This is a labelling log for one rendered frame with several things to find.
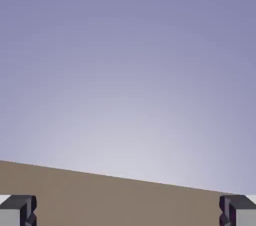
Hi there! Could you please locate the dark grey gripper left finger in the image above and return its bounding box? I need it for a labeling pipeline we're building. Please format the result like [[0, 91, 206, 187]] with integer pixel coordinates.
[[0, 194, 38, 226]]

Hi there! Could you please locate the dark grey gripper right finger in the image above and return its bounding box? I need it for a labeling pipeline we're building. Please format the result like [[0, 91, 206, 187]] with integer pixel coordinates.
[[218, 193, 256, 226]]

